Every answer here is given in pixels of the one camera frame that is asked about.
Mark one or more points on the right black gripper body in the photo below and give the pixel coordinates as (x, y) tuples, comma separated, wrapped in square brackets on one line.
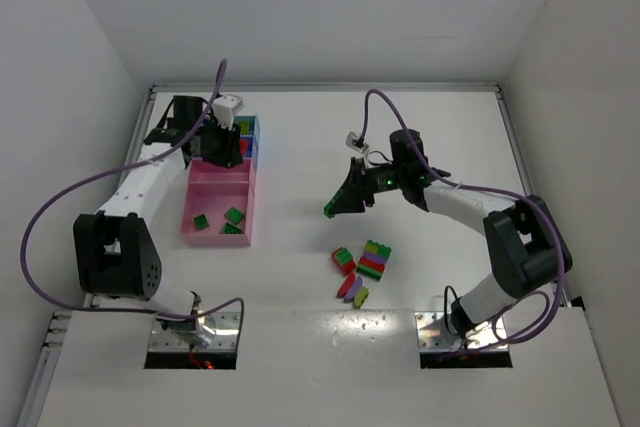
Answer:
[(360, 187)]

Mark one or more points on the red and green lego block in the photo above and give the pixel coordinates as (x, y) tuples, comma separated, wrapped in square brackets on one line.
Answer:
[(343, 260)]

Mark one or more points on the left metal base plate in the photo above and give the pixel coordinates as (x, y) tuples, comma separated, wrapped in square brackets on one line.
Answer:
[(213, 334)]

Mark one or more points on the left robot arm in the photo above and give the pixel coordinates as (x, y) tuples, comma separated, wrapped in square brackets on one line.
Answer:
[(115, 253)]

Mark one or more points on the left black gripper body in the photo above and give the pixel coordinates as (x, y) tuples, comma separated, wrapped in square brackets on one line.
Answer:
[(220, 148)]

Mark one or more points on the red half round lego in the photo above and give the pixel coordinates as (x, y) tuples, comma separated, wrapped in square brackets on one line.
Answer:
[(346, 285)]

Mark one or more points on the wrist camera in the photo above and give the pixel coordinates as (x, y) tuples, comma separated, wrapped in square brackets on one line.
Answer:
[(225, 108), (357, 143)]

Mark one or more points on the light blue bin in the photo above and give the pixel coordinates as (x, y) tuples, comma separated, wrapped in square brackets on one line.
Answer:
[(255, 127)]

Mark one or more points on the purple half round lego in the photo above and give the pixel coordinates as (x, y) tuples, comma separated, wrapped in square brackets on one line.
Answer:
[(353, 290)]

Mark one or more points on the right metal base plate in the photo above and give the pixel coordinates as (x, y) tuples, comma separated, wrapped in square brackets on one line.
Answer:
[(434, 338)]

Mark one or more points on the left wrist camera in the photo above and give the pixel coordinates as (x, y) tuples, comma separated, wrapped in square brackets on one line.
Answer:
[(225, 108)]

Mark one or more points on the dark green lego brick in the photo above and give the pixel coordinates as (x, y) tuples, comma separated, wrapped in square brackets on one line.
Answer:
[(200, 222)]

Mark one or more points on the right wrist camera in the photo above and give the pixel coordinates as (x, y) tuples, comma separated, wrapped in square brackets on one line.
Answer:
[(357, 143)]

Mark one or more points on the lime small lego brick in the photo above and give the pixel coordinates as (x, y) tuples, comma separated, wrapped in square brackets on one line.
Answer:
[(360, 297)]

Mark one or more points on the green lego in bin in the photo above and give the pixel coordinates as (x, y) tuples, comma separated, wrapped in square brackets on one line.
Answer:
[(230, 229), (234, 215)]

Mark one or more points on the upper pink bin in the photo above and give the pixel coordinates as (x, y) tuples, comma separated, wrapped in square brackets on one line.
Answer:
[(203, 172)]

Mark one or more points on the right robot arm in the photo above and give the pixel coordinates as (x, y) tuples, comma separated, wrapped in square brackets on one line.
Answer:
[(525, 249)]

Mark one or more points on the dark blue bin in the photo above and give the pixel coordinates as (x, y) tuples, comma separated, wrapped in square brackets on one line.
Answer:
[(252, 153)]

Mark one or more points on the multicolour lego block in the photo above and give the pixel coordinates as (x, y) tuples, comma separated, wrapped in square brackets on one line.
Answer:
[(372, 262)]

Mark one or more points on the metal base plate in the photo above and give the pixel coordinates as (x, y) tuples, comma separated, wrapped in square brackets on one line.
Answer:
[(434, 338), (213, 334)]

